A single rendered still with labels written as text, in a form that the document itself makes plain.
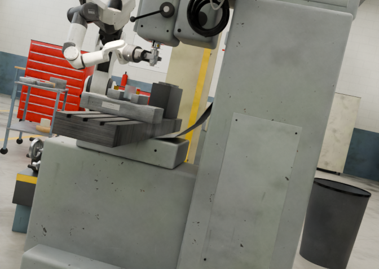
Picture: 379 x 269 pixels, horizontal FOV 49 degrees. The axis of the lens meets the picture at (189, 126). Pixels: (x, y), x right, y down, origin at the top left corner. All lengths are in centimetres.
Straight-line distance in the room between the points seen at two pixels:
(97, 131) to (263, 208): 81
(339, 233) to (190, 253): 176
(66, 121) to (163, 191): 67
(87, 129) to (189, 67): 245
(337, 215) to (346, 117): 707
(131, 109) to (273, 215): 77
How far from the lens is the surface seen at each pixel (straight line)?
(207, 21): 199
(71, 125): 151
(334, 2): 202
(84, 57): 229
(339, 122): 1034
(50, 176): 217
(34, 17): 1305
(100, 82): 276
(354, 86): 1132
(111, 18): 252
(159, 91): 240
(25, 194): 274
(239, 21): 186
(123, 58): 226
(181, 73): 385
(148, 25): 206
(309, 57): 184
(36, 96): 757
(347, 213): 344
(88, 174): 208
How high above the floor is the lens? 108
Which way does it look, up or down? 4 degrees down
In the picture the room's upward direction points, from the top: 12 degrees clockwise
